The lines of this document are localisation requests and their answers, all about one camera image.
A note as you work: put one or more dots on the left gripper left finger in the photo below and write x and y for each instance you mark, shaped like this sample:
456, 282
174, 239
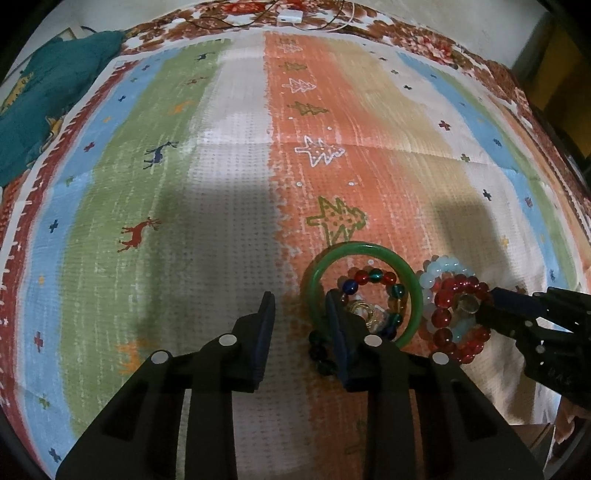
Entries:
254, 333

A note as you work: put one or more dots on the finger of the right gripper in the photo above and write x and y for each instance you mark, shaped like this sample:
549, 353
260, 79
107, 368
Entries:
510, 314

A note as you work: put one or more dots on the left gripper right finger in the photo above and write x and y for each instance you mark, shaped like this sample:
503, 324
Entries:
348, 332

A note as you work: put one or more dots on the green jade bangle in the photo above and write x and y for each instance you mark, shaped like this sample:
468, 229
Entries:
313, 287

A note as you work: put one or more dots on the person's right hand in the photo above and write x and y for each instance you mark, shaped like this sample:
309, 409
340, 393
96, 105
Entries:
566, 415

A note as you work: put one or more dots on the striped colourful woven mat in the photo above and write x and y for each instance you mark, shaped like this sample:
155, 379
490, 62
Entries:
527, 232

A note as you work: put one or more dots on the floral brown bedsheet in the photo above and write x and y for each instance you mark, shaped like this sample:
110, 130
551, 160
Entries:
438, 41

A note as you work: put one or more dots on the white charger adapter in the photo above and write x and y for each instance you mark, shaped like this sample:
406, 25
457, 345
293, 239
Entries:
290, 16

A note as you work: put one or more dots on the teal quilted pillow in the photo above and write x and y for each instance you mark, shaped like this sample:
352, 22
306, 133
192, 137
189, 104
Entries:
55, 79

